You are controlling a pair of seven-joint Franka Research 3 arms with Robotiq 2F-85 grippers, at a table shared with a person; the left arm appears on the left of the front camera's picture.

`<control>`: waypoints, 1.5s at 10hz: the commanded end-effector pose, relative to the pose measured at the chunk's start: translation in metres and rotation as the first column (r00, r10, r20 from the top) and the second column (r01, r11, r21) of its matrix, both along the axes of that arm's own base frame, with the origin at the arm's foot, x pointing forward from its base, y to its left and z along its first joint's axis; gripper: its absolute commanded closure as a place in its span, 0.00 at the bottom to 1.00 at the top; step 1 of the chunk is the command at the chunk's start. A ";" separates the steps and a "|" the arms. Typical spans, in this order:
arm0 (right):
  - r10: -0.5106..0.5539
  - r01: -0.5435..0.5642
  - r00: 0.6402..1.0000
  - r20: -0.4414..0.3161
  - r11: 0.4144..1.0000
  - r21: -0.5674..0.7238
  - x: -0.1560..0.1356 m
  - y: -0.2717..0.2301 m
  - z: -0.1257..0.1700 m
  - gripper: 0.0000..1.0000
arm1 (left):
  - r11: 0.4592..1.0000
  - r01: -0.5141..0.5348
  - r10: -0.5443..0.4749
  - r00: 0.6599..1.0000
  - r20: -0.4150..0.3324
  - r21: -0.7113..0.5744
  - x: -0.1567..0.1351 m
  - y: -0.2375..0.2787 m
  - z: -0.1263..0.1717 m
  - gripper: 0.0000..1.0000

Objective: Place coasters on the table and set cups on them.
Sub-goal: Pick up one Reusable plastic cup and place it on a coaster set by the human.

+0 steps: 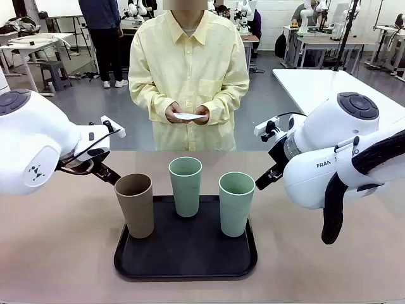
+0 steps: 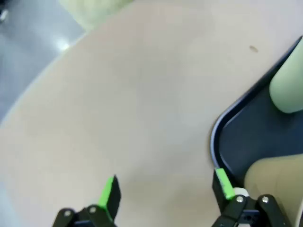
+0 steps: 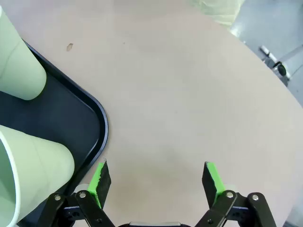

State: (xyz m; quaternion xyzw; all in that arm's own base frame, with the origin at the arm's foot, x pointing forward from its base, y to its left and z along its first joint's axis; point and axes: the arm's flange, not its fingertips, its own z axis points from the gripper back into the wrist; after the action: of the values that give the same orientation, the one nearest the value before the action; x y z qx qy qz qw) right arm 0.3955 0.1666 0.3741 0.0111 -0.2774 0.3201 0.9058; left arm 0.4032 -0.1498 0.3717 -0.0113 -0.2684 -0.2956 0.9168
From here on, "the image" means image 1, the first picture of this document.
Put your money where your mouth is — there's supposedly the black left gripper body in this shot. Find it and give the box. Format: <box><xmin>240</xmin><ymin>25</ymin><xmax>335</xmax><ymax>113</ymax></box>
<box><xmin>58</xmin><ymin>148</ymin><xmax>110</xmax><ymax>176</ymax></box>

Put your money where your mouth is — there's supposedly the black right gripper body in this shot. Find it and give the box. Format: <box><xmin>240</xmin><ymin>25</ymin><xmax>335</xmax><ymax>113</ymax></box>
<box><xmin>268</xmin><ymin>136</ymin><xmax>290</xmax><ymax>174</ymax></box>

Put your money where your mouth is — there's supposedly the brown plastic cup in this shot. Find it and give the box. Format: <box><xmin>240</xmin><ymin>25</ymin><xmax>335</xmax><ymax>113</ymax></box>
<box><xmin>114</xmin><ymin>173</ymin><xmax>155</xmax><ymax>239</ymax></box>

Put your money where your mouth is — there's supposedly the green plastic cup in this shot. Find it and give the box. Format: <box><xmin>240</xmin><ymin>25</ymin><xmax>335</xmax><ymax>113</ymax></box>
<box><xmin>218</xmin><ymin>172</ymin><xmax>256</xmax><ymax>238</ymax></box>

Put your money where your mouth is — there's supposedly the white scalloped paper coaster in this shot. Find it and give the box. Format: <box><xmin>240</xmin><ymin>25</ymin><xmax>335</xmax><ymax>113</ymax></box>
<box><xmin>173</xmin><ymin>111</ymin><xmax>208</xmax><ymax>122</ymax></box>

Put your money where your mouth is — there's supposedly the person's left forearm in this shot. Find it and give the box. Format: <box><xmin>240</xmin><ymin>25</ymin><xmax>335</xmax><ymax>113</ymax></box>
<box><xmin>204</xmin><ymin>77</ymin><xmax>251</xmax><ymax>123</ymax></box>

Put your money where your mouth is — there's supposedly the person's right forearm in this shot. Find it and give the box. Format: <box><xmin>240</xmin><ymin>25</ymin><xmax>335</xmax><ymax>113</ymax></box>
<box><xmin>128</xmin><ymin>77</ymin><xmax>178</xmax><ymax>122</ymax></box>

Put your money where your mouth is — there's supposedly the person's left hand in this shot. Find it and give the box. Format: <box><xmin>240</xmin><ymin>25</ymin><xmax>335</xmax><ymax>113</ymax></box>
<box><xmin>195</xmin><ymin>105</ymin><xmax>211</xmax><ymax>125</ymax></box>

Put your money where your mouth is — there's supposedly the person's right hand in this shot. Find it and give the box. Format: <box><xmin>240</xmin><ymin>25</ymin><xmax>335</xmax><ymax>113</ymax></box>
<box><xmin>165</xmin><ymin>101</ymin><xmax>184</xmax><ymax>125</ymax></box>

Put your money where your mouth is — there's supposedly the white glossy table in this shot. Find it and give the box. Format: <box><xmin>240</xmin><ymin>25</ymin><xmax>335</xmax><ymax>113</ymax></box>
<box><xmin>272</xmin><ymin>68</ymin><xmax>405</xmax><ymax>117</ymax></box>

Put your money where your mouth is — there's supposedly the green cup with wavy seam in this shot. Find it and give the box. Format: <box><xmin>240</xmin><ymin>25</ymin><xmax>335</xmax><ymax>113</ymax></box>
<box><xmin>168</xmin><ymin>157</ymin><xmax>203</xmax><ymax>219</ymax></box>

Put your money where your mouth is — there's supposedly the grey plastic stool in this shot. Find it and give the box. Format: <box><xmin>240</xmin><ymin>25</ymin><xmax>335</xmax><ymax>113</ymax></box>
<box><xmin>39</xmin><ymin>60</ymin><xmax>73</xmax><ymax>92</ymax></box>

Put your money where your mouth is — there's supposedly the black plastic tray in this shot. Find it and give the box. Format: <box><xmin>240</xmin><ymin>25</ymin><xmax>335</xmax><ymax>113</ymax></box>
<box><xmin>113</xmin><ymin>194</ymin><xmax>258</xmax><ymax>280</ymax></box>

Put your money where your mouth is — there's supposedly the black backpack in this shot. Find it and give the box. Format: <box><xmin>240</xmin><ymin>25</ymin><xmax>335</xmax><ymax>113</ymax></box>
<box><xmin>274</xmin><ymin>30</ymin><xmax>287</xmax><ymax>59</ymax></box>

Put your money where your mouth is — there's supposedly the small wood-top desk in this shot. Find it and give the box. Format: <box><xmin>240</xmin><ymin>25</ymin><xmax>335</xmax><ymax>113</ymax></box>
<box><xmin>240</xmin><ymin>34</ymin><xmax>261</xmax><ymax>66</ymax></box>

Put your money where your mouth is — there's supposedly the wood-top background desk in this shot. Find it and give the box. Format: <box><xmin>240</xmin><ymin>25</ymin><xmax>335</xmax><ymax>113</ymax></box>
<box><xmin>296</xmin><ymin>35</ymin><xmax>377</xmax><ymax>69</ymax></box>

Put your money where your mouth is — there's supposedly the standing person in dark clothes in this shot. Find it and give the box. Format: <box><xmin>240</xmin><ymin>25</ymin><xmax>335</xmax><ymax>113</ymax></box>
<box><xmin>78</xmin><ymin>0</ymin><xmax>129</xmax><ymax>89</ymax></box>

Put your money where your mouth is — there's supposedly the person in yellow shirt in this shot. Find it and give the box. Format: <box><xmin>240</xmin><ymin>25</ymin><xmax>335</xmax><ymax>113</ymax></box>
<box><xmin>128</xmin><ymin>0</ymin><xmax>251</xmax><ymax>152</ymax></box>

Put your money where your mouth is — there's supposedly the seated person in purple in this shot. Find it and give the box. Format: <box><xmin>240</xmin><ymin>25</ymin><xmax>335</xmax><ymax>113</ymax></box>
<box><xmin>252</xmin><ymin>8</ymin><xmax>263</xmax><ymax>41</ymax></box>

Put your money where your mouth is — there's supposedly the white desk with tubing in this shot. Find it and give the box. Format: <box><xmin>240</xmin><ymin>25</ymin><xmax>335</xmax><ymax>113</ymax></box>
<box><xmin>0</xmin><ymin>32</ymin><xmax>74</xmax><ymax>96</ymax></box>

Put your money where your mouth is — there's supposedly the black tripod pole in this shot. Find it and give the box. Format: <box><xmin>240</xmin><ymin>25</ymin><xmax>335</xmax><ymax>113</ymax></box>
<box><xmin>332</xmin><ymin>0</ymin><xmax>361</xmax><ymax>72</ymax></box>

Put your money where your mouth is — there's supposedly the seated person in grey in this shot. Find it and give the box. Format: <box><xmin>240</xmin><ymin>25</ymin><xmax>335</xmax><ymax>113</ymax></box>
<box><xmin>290</xmin><ymin>0</ymin><xmax>319</xmax><ymax>28</ymax></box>

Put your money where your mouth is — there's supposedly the pile of bags and clothes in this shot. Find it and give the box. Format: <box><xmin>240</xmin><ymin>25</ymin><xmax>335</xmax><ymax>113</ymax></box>
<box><xmin>0</xmin><ymin>16</ymin><xmax>41</xmax><ymax>35</ymax></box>

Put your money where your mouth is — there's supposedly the whiteboard on stand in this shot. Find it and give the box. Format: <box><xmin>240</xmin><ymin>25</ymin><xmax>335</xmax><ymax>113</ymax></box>
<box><xmin>34</xmin><ymin>0</ymin><xmax>84</xmax><ymax>17</ymax></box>

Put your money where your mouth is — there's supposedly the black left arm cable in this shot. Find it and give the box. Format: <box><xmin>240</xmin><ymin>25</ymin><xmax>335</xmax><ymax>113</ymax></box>
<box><xmin>56</xmin><ymin>122</ymin><xmax>122</xmax><ymax>175</ymax></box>

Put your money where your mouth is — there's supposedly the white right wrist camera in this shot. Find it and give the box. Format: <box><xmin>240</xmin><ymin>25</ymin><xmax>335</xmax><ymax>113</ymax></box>
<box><xmin>254</xmin><ymin>117</ymin><xmax>281</xmax><ymax>142</ymax></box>

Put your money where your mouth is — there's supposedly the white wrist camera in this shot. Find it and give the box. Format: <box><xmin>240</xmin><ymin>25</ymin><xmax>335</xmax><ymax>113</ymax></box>
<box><xmin>254</xmin><ymin>117</ymin><xmax>281</xmax><ymax>142</ymax></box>
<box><xmin>100</xmin><ymin>116</ymin><xmax>127</xmax><ymax>139</ymax></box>

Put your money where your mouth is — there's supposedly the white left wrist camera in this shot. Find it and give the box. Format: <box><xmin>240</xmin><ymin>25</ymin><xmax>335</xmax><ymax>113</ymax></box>
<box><xmin>100</xmin><ymin>116</ymin><xmax>127</xmax><ymax>139</ymax></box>

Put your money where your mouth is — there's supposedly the thin black right camera cable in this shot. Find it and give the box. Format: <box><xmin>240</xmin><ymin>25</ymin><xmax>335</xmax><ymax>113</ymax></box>
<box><xmin>275</xmin><ymin>111</ymin><xmax>307</xmax><ymax>123</ymax></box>

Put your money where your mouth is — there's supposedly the black braided cable sleeve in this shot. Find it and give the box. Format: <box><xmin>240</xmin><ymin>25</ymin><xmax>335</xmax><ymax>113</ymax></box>
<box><xmin>321</xmin><ymin>129</ymin><xmax>405</xmax><ymax>245</ymax></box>

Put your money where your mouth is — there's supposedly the white-frame background workstation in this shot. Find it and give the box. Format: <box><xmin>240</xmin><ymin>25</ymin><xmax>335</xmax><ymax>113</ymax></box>
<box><xmin>368</xmin><ymin>24</ymin><xmax>405</xmax><ymax>75</ymax></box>

